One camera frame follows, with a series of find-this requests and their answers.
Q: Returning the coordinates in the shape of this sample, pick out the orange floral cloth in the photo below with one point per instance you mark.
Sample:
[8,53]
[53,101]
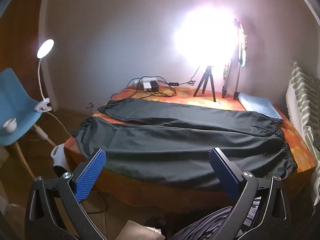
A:
[300,155]

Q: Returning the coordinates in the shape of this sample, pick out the black power adapter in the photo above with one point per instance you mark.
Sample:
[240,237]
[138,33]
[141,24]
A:
[155,87]

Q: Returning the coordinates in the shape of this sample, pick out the white power adapter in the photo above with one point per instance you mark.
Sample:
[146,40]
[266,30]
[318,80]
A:
[148,86]

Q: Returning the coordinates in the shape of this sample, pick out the white plastic device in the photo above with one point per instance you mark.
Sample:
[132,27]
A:
[58,155]

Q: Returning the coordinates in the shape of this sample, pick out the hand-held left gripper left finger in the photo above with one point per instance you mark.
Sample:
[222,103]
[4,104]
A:
[90,177]

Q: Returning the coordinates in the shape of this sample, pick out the green white patterned blanket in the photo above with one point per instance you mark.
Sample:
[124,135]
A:
[302,97]

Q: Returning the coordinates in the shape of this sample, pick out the beige cardboard piece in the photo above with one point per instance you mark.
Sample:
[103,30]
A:
[140,231]

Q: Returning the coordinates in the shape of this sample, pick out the colourful hanging cloth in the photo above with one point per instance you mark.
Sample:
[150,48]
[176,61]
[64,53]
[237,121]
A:
[244,45]

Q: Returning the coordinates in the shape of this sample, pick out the folded blue towel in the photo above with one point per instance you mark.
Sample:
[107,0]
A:
[260,105]

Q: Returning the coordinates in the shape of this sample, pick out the white clip lamp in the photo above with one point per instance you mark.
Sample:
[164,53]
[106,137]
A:
[45,47]

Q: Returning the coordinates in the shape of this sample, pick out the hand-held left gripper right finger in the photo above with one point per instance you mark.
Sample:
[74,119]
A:
[226,175]

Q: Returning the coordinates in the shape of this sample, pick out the tall black light stand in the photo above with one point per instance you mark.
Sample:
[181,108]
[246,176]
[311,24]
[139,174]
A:
[231,75]

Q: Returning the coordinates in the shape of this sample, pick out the white power strip with adapters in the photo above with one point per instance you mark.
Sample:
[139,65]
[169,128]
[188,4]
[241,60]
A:
[160,95]

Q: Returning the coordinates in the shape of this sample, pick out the small white cup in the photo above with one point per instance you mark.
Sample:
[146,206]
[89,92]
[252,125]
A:
[10,125]

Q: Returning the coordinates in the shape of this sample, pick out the dark grey pants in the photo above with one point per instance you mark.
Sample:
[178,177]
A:
[175,142]

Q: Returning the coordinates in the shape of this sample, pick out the person's striped trouser leg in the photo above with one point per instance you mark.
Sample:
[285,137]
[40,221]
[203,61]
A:
[200,225]

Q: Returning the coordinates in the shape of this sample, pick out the blue chair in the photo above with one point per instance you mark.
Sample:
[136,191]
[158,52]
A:
[15,100]

